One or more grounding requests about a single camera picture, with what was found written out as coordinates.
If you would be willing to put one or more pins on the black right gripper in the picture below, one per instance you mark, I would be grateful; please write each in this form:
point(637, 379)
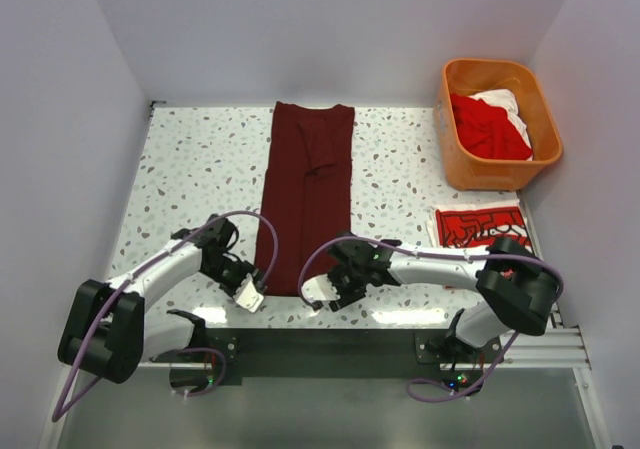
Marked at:
point(339, 289)

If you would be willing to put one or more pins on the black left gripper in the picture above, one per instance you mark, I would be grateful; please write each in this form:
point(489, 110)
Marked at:
point(239, 279)

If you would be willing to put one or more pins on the dark maroon t shirt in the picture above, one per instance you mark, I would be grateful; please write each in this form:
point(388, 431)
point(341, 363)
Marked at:
point(307, 187)

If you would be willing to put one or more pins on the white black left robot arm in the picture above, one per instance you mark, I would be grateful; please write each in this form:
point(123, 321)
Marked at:
point(107, 333)

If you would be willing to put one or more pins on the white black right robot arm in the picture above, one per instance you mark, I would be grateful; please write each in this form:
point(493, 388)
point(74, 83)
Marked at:
point(517, 288)

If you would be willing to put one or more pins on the bright red t shirt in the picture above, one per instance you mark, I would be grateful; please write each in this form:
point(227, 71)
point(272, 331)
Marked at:
point(485, 132)

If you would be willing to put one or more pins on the orange plastic basket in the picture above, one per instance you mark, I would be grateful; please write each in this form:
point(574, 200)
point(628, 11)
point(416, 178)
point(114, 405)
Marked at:
point(465, 171)

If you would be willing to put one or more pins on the white t shirt in basket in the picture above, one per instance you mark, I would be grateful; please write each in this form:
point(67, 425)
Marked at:
point(505, 99)

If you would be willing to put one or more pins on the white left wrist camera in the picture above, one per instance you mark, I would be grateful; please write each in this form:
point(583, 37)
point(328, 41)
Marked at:
point(248, 297)

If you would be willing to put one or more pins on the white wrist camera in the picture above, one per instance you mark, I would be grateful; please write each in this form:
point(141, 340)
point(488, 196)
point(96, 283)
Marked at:
point(248, 297)
point(319, 289)

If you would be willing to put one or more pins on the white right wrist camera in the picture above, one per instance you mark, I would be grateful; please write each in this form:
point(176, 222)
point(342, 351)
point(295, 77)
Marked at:
point(319, 289)

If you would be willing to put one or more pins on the aluminium extrusion rail frame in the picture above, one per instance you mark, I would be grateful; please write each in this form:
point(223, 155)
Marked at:
point(540, 396)

